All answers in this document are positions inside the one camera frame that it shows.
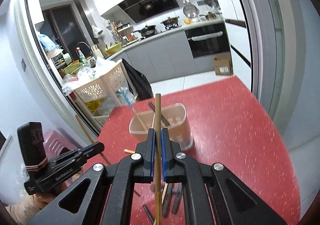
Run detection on dark spoon grey handle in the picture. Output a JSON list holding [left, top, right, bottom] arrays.
[[162, 183, 173, 218]]

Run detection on plain bamboo chopstick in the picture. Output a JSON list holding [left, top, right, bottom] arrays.
[[155, 94, 162, 225]]

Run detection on person's left hand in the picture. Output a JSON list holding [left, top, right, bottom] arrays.
[[33, 192, 56, 209]]

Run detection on pink plastic stool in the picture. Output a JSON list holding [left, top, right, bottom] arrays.
[[43, 129, 79, 159]]

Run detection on patterned tip bamboo chopstick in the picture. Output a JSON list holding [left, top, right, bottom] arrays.
[[124, 149, 135, 154]]

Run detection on cream perforated storage rack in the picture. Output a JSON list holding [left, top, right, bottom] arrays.
[[66, 59, 137, 132]]

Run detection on blue patterned wooden chopstick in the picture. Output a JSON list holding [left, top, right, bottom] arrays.
[[108, 87, 147, 131]]

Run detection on black garment on rack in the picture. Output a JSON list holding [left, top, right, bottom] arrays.
[[122, 59, 153, 101]]

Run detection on beige plastic utensil holder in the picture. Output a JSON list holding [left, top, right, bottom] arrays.
[[129, 103, 194, 151]]

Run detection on yellow green basket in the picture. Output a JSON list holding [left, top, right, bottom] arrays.
[[105, 43, 121, 56]]

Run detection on cardboard box on floor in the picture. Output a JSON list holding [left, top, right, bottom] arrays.
[[213, 55, 233, 76]]

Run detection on black wok on stove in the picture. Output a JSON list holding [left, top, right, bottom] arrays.
[[133, 25, 157, 38]]

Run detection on pot on stove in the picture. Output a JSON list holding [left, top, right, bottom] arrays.
[[161, 16, 180, 30]]

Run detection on built-in black oven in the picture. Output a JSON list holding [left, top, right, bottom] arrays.
[[185, 23, 230, 58]]

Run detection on black range hood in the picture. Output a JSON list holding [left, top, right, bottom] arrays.
[[118, 0, 179, 23]]

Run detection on glass decanter on counter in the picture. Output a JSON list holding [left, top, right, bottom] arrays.
[[182, 0, 199, 19]]

